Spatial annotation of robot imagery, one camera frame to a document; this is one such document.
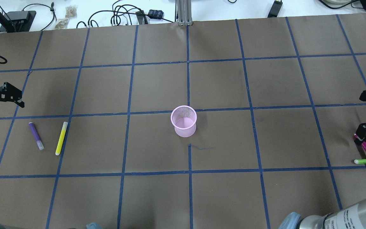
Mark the small blue plaid device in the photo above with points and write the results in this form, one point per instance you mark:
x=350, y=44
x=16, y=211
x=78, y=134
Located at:
x=155, y=14

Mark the yellow marker pen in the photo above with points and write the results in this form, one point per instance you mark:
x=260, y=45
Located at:
x=61, y=139

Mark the pink mesh cup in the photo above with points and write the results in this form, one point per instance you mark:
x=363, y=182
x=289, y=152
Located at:
x=184, y=119

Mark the aluminium frame post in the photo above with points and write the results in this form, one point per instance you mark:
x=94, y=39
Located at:
x=183, y=12

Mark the purple marker pen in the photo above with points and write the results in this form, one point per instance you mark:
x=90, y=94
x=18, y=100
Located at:
x=35, y=134

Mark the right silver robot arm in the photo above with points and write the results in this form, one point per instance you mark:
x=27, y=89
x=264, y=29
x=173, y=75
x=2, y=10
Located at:
x=337, y=126

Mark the black power adapter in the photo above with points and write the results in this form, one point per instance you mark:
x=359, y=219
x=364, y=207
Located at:
x=275, y=8

